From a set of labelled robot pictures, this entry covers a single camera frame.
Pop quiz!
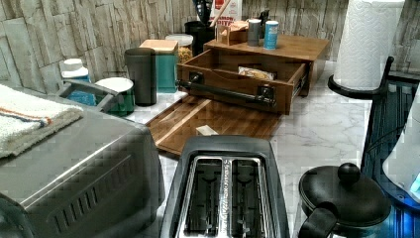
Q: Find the white red printed box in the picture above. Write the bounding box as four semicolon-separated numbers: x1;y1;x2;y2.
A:
210;0;243;26

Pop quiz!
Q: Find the black utensil holder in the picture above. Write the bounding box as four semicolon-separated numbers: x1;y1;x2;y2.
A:
184;21;215;56

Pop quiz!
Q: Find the white striped folded towel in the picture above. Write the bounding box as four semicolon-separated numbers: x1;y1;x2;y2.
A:
0;85;83;158

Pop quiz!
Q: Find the small butter block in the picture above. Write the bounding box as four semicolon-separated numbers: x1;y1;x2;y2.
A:
196;125;217;136

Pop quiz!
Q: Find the black two-slot toaster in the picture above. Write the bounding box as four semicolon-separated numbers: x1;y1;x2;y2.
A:
159;135;289;238

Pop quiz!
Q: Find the blue cylindrical shaker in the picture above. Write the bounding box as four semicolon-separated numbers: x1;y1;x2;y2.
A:
263;21;279;50

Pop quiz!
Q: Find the stainless steel toaster oven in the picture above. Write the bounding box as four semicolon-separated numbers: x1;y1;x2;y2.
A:
0;79;165;238

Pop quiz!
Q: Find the black pot with lid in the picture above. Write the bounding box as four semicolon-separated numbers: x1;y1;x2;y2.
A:
297;163;391;238

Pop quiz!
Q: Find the wooden cutting board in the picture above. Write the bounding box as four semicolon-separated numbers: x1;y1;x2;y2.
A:
147;95;280;156

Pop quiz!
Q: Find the white paper towel roll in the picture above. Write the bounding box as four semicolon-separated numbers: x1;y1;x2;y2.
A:
334;0;405;90

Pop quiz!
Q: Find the glass jar with pasta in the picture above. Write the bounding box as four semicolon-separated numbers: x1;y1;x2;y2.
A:
165;34;193;63

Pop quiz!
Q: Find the teal canister with wooden lid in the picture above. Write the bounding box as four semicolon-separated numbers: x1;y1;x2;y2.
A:
141;40;178;93

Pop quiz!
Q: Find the grey cylindrical shaker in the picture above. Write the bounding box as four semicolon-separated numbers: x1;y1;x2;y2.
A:
248;19;262;47

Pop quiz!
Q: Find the black paper towel holder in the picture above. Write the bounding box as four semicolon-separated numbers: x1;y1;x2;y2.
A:
327;57;394;100

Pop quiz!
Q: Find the blue bottle with white cap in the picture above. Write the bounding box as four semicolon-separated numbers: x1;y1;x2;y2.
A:
61;59;96;106

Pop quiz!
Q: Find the dark grey tall canister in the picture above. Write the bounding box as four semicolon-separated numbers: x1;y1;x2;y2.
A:
124;48;157;106

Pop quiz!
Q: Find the wooden drawer cabinet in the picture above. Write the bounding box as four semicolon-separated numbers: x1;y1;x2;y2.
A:
204;35;330;96

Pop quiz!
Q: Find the packaged bread in drawer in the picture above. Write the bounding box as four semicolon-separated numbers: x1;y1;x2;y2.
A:
239;66;274;80

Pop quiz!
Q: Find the small wooden packet holder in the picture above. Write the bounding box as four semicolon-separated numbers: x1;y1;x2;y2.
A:
216;21;249;46

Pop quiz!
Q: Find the green container with white lid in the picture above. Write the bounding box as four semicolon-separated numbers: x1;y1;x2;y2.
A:
96;77;135;117

